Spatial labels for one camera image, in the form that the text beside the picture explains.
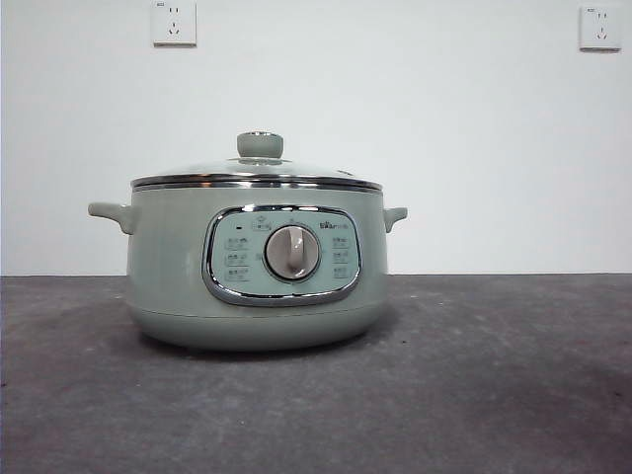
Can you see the glass lid with green knob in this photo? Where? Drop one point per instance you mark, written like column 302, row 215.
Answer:
column 260, row 144

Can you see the sage green electric cooking pot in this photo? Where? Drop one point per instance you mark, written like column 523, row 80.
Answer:
column 168, row 257

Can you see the white wall socket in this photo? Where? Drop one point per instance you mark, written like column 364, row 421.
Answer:
column 174, row 23
column 600, row 27

